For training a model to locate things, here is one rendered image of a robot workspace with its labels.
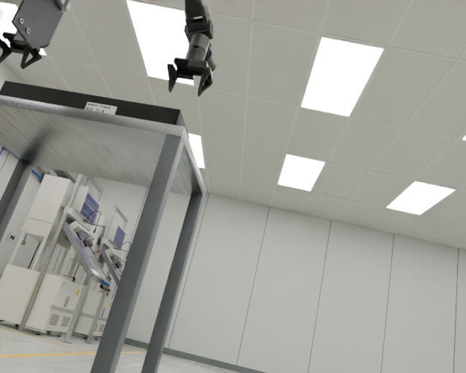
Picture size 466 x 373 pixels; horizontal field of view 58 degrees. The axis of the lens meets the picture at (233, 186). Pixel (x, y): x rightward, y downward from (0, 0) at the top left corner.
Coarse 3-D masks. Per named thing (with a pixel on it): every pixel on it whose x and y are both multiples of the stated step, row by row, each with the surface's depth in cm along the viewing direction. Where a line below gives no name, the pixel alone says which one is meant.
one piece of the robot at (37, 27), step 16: (0, 0) 90; (16, 0) 89; (32, 0) 76; (48, 0) 81; (64, 0) 86; (16, 16) 73; (32, 16) 77; (48, 16) 82; (32, 32) 78; (48, 32) 83; (32, 48) 79
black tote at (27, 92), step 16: (16, 96) 129; (32, 96) 129; (48, 96) 129; (64, 96) 128; (80, 96) 128; (96, 96) 127; (112, 112) 125; (128, 112) 125; (144, 112) 124; (160, 112) 124; (176, 112) 123
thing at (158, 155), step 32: (0, 96) 116; (0, 128) 131; (32, 128) 125; (64, 128) 120; (96, 128) 115; (128, 128) 110; (160, 128) 109; (32, 160) 153; (64, 160) 145; (96, 160) 138; (128, 160) 131; (160, 160) 105; (192, 160) 123; (160, 192) 102; (192, 192) 146; (0, 224) 146; (192, 224) 142; (128, 256) 97; (128, 288) 94; (128, 320) 93; (160, 320) 131; (96, 352) 89; (160, 352) 127
